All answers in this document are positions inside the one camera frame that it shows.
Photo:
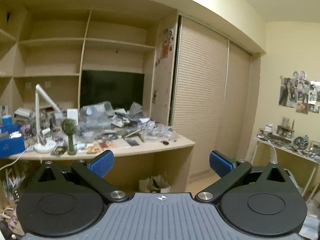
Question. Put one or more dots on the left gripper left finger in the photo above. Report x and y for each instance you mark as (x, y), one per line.
(92, 173)

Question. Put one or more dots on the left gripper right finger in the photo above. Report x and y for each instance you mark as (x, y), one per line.
(232, 174)

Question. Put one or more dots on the wooden curved desk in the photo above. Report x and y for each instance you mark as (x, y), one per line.
(133, 164)

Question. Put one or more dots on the green handheld fan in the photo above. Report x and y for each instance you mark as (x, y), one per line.
(69, 128)

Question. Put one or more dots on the white desk lamp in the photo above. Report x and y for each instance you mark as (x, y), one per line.
(43, 145)

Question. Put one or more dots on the brown paper bag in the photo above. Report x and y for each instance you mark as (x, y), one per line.
(154, 184)

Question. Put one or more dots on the white side table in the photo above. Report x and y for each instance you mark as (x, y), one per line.
(291, 152)

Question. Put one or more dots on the beige sliding closet door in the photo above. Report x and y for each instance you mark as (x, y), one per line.
(210, 93)

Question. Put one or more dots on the blue storage box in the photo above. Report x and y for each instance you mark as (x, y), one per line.
(12, 140)

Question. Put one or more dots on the black tv monitor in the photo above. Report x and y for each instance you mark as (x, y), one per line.
(121, 89)

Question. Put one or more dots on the stickers on cabinet side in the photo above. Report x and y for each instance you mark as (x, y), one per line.
(166, 46)

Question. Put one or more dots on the wooden shelf unit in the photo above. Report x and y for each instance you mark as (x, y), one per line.
(52, 46)

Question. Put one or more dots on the wall photo collage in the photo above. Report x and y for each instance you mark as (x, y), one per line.
(299, 93)

